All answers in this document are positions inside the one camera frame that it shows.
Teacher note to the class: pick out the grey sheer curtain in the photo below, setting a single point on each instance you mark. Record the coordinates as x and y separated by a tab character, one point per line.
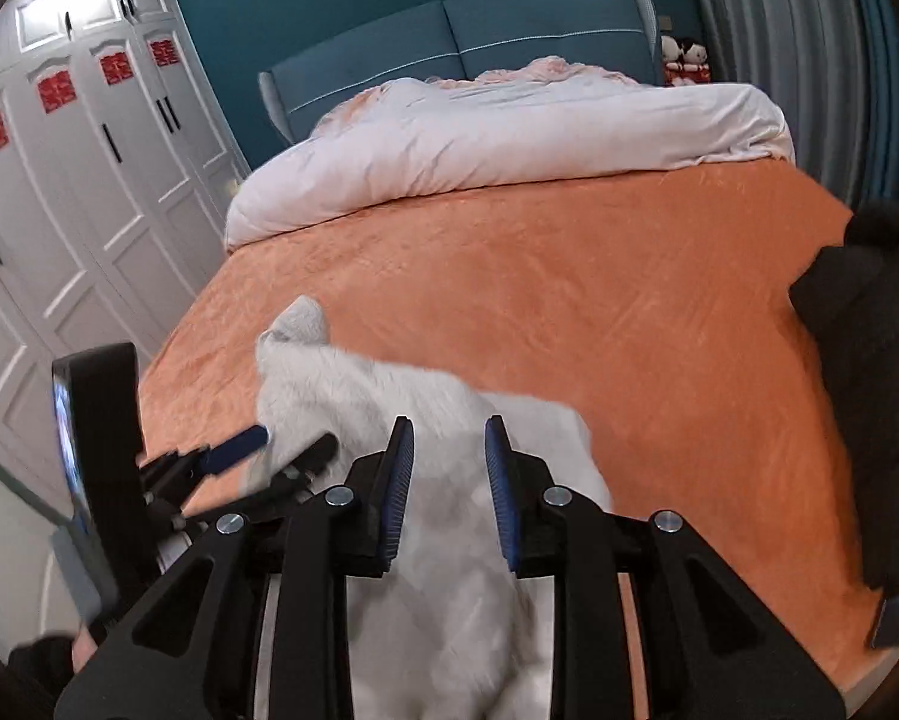
764	52

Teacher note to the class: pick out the black haired doll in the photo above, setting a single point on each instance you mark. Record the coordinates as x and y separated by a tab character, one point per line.
670	49
695	52

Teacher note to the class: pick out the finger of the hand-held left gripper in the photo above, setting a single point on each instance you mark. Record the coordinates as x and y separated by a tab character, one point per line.
307	461
232	450

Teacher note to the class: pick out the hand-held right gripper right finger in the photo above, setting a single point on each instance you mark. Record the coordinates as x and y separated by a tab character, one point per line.
498	495

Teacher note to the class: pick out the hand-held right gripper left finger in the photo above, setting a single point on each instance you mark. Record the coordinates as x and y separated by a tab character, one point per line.
397	495

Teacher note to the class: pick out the black garment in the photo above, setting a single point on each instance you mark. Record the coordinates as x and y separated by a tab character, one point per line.
869	352

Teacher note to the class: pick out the blue curtain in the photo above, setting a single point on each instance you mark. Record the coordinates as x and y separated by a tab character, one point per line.
895	90

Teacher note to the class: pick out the white fluffy coat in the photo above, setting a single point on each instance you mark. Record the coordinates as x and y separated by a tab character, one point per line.
449	540

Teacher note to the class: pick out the pale pink duvet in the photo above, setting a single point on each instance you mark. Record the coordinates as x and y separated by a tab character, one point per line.
494	135

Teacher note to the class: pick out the white panelled wardrobe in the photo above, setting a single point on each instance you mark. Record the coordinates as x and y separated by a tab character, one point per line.
82	240

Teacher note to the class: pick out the blue upholstered headboard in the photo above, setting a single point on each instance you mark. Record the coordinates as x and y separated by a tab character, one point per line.
554	22

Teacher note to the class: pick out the grey rectangular object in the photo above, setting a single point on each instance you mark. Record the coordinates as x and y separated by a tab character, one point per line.
897	615

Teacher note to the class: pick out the orange plush bed blanket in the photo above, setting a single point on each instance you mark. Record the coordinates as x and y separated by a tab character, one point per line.
569	300

